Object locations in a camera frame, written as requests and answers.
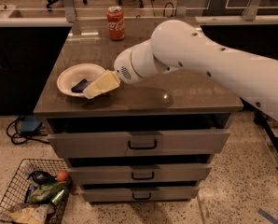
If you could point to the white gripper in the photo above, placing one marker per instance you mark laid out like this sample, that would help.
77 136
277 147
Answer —
124 66

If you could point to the blue rxbar blueberry wrapper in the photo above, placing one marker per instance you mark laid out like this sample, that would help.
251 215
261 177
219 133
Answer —
80 86

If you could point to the white paper bowl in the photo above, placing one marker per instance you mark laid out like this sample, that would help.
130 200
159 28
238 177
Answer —
74 74

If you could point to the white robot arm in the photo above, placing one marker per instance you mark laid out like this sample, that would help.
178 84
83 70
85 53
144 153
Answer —
176 45

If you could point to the orange coca-cola can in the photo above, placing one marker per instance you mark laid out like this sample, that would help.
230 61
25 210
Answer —
115 20

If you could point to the top grey drawer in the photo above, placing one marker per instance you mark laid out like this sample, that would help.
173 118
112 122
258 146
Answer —
136 144

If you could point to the grey drawer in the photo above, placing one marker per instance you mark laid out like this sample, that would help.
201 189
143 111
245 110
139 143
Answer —
136 144
153 194
140 173

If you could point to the grey drawer cabinet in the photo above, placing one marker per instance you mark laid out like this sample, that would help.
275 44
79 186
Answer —
181 100

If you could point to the blue foot pedal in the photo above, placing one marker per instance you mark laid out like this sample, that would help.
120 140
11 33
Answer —
30 125

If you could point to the orange round fruit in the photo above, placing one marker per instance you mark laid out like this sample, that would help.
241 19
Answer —
62 176

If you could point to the middle grey drawer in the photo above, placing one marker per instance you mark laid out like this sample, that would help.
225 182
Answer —
140 173

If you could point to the bottom grey drawer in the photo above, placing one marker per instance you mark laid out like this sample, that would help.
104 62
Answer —
153 194

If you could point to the green snack bag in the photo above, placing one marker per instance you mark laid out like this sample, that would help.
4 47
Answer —
45 191

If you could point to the yellow snack packet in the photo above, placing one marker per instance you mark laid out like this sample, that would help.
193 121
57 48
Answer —
36 214

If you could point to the black wire basket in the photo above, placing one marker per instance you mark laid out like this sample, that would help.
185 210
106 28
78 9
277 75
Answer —
22 184

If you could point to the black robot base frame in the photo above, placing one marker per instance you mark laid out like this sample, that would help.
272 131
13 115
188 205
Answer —
260 120

